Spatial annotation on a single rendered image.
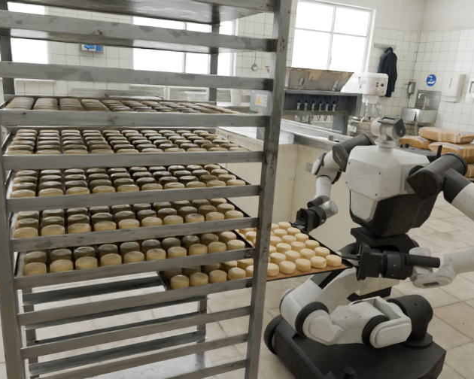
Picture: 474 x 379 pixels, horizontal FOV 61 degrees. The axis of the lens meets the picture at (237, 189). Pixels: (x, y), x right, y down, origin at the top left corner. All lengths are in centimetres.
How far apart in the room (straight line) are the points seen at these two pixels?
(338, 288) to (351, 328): 21
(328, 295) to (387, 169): 51
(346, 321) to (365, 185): 54
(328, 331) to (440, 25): 643
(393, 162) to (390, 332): 71
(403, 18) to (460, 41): 95
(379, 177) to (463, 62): 576
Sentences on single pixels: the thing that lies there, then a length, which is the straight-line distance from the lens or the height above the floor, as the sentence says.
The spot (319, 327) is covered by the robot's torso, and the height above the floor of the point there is 40.
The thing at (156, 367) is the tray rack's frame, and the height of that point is 15.
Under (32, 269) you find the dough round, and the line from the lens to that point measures 105.
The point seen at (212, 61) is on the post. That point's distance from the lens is 141.
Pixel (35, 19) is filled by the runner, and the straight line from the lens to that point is 91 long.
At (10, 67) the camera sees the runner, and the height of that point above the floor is 124.
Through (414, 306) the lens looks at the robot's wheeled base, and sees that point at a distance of 196.
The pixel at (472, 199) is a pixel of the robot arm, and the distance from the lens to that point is 139.
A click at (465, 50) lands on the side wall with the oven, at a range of 718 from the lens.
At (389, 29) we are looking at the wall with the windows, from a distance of 731.
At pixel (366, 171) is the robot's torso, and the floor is 94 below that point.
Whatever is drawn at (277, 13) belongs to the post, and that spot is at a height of 139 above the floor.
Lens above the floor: 125
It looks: 16 degrees down
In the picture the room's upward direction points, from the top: 4 degrees clockwise
